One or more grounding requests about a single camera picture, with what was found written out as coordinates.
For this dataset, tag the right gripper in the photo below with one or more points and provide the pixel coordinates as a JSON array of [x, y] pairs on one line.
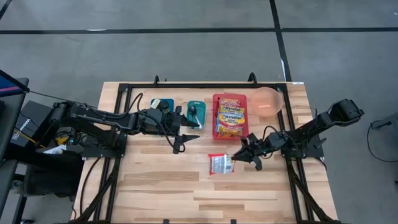
[[259, 145]]

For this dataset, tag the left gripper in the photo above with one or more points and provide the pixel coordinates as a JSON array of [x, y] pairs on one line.
[[155, 123]]

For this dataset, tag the black plastic spoon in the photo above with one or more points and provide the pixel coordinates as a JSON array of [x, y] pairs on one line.
[[192, 109]]

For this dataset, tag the red Maruchan ramen pack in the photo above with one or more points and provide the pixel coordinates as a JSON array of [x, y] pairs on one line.
[[220, 164]]

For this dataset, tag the blue yellow Maruchan ramen pack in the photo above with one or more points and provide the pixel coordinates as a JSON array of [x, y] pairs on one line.
[[231, 119]]

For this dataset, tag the lime chili Maruchan ramen pack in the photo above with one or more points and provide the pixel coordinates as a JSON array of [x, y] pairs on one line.
[[231, 109]]

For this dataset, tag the roast beef Maruchan ramen pack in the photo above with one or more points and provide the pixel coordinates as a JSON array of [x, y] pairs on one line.
[[229, 102]]

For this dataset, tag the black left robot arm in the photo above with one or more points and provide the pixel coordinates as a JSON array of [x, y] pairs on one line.
[[93, 119]]

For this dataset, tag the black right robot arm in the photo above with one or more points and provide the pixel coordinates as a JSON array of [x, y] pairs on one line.
[[311, 127]]

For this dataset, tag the pink plastic bin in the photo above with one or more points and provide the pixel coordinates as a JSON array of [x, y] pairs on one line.
[[215, 130]]

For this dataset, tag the blue plastic bin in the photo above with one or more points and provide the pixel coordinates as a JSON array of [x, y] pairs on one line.
[[170, 102]]

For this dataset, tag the pink translucent bowl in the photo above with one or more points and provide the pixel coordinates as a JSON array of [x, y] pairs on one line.
[[266, 101]]

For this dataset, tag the white paper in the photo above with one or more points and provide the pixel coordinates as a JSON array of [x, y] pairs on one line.
[[56, 151]]

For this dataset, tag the black fabric chair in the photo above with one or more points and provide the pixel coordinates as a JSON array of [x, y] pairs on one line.
[[53, 174]]

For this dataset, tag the black cardboard box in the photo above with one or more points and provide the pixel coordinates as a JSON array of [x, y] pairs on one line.
[[34, 123]]

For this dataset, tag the monitor with blue screen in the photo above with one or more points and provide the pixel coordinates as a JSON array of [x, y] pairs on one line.
[[11, 85]]

